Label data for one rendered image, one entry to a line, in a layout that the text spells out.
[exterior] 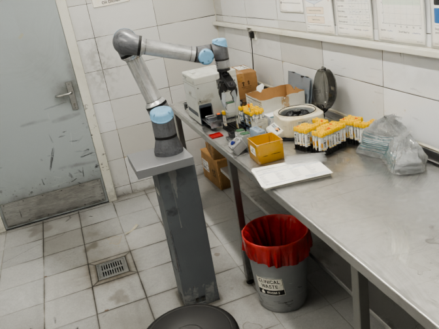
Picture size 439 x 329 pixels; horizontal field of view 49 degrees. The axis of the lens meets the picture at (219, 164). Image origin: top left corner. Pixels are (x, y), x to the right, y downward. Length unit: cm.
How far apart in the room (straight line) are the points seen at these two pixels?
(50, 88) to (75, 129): 38
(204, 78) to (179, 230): 94
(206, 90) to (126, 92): 136
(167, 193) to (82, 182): 190
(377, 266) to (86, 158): 312
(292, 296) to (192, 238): 61
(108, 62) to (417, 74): 266
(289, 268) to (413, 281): 116
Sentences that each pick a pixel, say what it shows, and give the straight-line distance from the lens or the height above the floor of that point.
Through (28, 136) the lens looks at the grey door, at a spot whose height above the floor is 75.
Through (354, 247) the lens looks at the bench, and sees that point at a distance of 160.
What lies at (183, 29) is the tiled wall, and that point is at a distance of 424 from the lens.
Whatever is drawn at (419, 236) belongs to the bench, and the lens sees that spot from 166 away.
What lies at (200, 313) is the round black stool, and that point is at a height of 65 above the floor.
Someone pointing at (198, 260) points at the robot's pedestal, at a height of 30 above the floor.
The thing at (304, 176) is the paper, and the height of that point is 89.
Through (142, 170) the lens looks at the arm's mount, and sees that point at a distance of 234.
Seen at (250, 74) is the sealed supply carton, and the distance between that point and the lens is 343.
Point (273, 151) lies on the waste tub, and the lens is 226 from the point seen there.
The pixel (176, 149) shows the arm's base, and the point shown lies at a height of 95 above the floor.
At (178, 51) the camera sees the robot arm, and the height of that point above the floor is 142.
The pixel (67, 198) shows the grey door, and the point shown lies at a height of 14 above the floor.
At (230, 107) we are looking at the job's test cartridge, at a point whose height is 106.
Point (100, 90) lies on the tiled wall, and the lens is 416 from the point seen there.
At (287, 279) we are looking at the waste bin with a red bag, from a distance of 257.
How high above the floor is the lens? 175
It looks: 22 degrees down
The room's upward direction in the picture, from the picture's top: 9 degrees counter-clockwise
